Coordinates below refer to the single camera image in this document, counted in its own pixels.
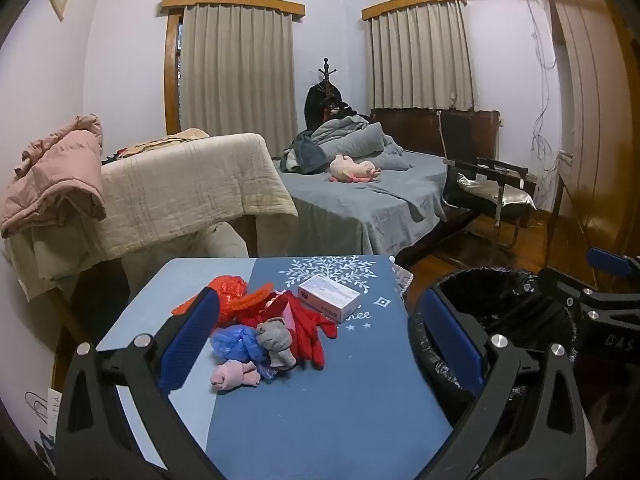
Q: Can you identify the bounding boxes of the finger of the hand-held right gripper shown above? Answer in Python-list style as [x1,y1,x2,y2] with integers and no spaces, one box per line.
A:
[538,266,640,323]
[586,246,640,281]

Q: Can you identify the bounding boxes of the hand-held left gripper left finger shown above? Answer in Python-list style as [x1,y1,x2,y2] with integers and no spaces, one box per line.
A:
[54,286,223,480]

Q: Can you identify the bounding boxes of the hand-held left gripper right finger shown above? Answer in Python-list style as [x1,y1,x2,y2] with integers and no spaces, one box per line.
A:
[414,290,587,480]

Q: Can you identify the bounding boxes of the blue plastic bag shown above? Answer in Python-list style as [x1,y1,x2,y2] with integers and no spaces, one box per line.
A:
[210,324,276,381]

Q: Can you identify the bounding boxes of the pink sock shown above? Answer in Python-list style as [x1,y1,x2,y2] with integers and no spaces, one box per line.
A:
[210,360,261,391]

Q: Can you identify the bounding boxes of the red plastic bag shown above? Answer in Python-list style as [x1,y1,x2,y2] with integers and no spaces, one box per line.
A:
[207,275,249,331]

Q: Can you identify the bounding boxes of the bin with black liner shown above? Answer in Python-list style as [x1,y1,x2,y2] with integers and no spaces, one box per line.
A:
[409,267,581,426]

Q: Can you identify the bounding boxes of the orange knitted scarf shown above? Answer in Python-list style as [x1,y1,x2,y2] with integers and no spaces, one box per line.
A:
[171,282,275,317]

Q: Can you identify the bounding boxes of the grey sock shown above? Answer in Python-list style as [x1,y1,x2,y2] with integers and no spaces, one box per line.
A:
[256,320,297,371]

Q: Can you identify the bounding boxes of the pink plastic wrapper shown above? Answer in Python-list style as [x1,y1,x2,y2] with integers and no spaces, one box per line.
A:
[265,294,297,331]

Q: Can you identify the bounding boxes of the red glove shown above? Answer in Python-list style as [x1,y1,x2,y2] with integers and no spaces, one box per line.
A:
[235,292,338,368]

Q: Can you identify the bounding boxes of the white cardboard box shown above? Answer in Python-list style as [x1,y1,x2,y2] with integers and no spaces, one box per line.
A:
[297,275,361,323]

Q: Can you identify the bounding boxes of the grey quilted cloth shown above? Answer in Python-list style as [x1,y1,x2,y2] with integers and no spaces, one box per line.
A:
[390,257,415,306]

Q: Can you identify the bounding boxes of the beige covered armchair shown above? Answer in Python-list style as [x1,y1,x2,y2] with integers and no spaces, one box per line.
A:
[122,220,251,301]

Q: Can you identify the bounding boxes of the silver seat cushion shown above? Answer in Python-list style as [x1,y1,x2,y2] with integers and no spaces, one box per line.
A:
[456,172,537,211]

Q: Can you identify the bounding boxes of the blue printed tablecloth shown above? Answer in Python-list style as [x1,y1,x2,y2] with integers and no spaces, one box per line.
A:
[95,255,453,480]

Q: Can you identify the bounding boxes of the beige blanket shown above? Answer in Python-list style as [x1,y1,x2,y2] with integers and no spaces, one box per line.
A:
[10,132,300,296]

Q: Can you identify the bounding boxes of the white printed carton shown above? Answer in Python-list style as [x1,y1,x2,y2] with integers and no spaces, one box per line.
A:
[22,387,63,461]

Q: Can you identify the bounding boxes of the bed with grey sheet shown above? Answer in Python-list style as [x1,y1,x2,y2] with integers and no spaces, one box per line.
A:
[272,145,481,266]

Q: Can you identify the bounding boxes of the black office chair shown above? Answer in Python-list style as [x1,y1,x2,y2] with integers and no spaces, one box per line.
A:
[439,110,538,251]

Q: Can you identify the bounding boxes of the pink plush toy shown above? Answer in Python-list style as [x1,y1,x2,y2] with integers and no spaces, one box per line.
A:
[328,154,382,183]

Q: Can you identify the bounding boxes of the tan cloth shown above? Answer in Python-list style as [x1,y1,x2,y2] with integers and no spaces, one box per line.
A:
[120,129,211,160]

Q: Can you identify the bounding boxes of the pink padded jacket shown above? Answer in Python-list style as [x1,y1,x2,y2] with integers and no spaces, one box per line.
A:
[0,114,107,238]

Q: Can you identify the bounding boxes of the dark grey garment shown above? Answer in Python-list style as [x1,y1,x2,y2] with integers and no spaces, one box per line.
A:
[292,135,326,175]

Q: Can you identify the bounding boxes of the wooden bed headboard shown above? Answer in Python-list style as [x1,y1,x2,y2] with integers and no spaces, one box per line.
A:
[370,107,502,161]

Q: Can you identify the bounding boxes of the grey duvet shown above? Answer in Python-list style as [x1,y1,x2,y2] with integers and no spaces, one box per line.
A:
[280,114,416,176]

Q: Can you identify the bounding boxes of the black coat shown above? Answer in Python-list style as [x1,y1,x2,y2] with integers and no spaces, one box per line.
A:
[305,82,351,131]

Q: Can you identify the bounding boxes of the beige curtain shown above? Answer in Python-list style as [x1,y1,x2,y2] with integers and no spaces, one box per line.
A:
[369,0,475,111]
[179,4,299,137]

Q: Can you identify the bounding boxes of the dark wooden coat rack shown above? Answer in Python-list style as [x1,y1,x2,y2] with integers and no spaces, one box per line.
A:
[318,58,338,96]

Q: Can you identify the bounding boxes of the wooden curtain valance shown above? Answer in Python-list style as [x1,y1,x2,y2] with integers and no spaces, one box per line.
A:
[161,0,306,18]
[361,0,467,22]

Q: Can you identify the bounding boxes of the hanging wall cables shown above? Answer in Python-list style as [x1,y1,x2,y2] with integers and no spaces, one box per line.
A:
[527,0,561,171]

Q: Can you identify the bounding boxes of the wooden window frame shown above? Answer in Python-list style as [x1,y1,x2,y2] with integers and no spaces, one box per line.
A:
[165,10,183,136]

